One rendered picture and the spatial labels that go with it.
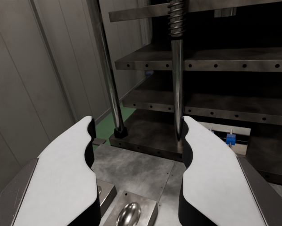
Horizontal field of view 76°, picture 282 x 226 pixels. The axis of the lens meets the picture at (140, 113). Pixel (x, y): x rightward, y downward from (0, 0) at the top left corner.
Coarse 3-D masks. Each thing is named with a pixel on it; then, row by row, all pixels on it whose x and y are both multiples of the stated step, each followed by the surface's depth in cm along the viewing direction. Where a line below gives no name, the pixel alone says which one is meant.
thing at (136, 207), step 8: (128, 192) 76; (120, 200) 73; (128, 200) 73; (136, 200) 72; (144, 200) 72; (152, 200) 71; (120, 208) 70; (128, 208) 71; (136, 208) 71; (144, 208) 69; (152, 208) 69; (112, 216) 68; (120, 216) 68; (128, 216) 69; (136, 216) 69; (144, 216) 66; (152, 216) 68; (104, 224) 66; (112, 224) 65; (120, 224) 66; (128, 224) 67; (136, 224) 65; (144, 224) 64; (152, 224) 69
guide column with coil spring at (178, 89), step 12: (180, 0) 73; (180, 12) 75; (180, 24) 77; (180, 48) 82; (180, 60) 84; (180, 72) 87; (180, 84) 90; (180, 96) 93; (180, 108) 96; (180, 144) 108
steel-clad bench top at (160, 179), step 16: (96, 160) 106; (112, 160) 104; (128, 160) 103; (144, 160) 101; (160, 160) 100; (96, 176) 95; (112, 176) 94; (128, 176) 92; (144, 176) 91; (160, 176) 90; (176, 176) 89; (144, 192) 83; (160, 192) 82; (176, 192) 81; (112, 208) 78; (160, 208) 76; (176, 208) 75; (160, 224) 70; (176, 224) 69
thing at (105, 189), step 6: (102, 186) 82; (108, 186) 81; (114, 186) 81; (102, 192) 79; (108, 192) 78; (114, 192) 82; (102, 198) 76; (108, 198) 78; (102, 204) 74; (108, 204) 79; (102, 210) 75; (102, 216) 75
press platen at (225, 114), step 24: (168, 72) 155; (192, 72) 148; (216, 72) 141; (240, 72) 134; (264, 72) 129; (144, 96) 117; (168, 96) 113; (192, 96) 109; (216, 96) 105; (240, 96) 102; (264, 96) 98; (240, 120) 90; (264, 120) 85
